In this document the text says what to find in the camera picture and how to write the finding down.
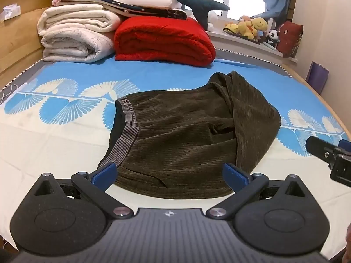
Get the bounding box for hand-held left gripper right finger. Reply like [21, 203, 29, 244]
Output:
[206, 163, 314, 220]

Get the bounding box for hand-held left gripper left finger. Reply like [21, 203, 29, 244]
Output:
[27, 162, 135, 220]

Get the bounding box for brown corduroy pants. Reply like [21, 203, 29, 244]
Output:
[97, 71, 282, 200]

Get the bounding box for blue and cream printed bedsheet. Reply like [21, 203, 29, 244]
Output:
[0, 52, 351, 255]

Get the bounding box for purple bag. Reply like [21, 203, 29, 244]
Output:
[305, 61, 330, 94]

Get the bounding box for red cushion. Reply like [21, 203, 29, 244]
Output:
[276, 20, 304, 59]

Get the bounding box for panda plush toy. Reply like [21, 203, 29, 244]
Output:
[267, 30, 280, 48]

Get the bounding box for white windowsill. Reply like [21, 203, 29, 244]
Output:
[206, 30, 298, 65]

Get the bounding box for white patterned folded quilt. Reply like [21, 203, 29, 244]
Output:
[41, 30, 116, 63]

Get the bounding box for yellow bear plush toy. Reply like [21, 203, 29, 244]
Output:
[237, 19, 258, 39]

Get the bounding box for red folded quilt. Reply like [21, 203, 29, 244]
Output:
[113, 16, 217, 67]

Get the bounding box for cream folded quilt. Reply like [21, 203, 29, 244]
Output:
[37, 4, 122, 36]

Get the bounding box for wooden headboard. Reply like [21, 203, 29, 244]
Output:
[0, 0, 64, 80]

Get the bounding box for navy dotted folded blanket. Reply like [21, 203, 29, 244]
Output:
[59, 0, 188, 20]

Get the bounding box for tissue pack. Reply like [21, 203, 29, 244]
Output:
[0, 4, 21, 22]

